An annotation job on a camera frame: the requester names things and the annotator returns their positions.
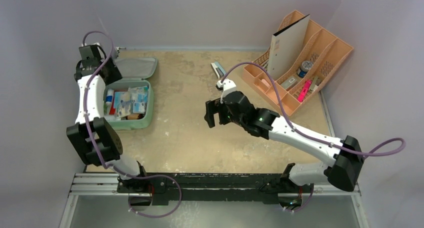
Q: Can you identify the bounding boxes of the red first aid pouch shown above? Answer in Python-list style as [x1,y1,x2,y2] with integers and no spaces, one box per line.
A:
[108,94,116,115]

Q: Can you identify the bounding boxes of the blue white stapler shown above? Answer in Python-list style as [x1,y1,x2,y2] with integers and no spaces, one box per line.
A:
[210,61,226,79]

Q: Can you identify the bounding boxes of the white folder in organizer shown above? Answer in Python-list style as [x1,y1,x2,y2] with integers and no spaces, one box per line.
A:
[267,13,310,81]

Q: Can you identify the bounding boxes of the grey box in organizer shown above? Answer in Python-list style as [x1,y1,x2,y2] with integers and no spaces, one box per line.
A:
[280,75,298,91]

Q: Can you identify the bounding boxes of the mint green storage case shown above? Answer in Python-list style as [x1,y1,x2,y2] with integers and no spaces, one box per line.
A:
[103,57,158,131]

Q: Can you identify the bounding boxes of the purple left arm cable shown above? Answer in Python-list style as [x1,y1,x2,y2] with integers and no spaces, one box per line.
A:
[82,31,183,219]

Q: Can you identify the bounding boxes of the white blue bandage roll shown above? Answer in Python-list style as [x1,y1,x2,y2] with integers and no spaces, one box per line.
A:
[104,89,115,107]

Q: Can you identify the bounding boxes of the blue white wipes packet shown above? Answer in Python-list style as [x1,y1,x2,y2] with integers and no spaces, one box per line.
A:
[114,91,132,118]

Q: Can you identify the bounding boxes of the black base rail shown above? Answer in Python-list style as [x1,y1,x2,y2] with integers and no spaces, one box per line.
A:
[117,173,312,208]

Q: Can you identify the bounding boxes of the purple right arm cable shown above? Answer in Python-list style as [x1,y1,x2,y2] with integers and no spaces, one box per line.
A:
[221,62,407,214]

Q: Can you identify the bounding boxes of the clear zip bag of pads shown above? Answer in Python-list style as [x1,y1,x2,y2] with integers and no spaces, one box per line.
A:
[128,86,149,114]

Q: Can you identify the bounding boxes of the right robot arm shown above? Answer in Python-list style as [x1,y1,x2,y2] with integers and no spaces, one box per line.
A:
[204,91,365,192]

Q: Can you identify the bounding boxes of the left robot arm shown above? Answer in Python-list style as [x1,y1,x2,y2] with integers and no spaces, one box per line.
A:
[66,43,149,193]

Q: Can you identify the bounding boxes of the brown bottle orange cap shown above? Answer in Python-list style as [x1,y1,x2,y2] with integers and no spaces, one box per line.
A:
[126,113,144,120]

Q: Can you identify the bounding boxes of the pink eraser in organizer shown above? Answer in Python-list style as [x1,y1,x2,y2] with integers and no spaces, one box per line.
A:
[260,80,270,90]

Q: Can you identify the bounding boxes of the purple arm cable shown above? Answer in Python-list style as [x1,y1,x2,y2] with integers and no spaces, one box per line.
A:
[82,31,183,219]
[221,62,407,214]

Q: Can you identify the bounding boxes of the pink marker in organizer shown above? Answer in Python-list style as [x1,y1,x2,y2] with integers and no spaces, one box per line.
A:
[297,80,312,103]

